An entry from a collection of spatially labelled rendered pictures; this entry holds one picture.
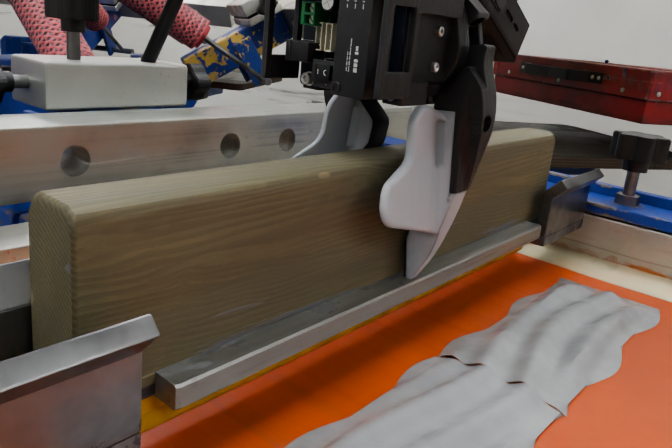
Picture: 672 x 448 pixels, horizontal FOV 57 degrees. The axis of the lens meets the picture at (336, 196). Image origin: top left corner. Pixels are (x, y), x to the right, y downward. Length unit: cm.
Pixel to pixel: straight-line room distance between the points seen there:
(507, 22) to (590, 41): 203
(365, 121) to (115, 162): 21
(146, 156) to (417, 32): 27
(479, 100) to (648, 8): 207
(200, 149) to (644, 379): 35
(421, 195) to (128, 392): 16
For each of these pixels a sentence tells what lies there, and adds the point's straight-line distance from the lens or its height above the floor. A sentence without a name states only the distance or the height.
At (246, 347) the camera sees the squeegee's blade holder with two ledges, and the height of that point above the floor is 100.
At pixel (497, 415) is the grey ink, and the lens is 30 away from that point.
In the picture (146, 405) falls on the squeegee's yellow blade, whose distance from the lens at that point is 26.
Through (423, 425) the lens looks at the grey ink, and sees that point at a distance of 29.
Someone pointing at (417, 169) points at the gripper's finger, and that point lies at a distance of 30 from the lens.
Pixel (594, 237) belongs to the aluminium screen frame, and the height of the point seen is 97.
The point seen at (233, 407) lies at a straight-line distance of 29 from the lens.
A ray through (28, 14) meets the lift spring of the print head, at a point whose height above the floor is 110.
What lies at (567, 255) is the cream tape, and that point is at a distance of 56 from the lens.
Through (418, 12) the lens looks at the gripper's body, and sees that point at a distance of 27.
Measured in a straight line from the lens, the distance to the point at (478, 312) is 41.
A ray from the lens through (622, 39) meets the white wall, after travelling 237.
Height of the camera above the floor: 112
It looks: 15 degrees down
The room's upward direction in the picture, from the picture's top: 6 degrees clockwise
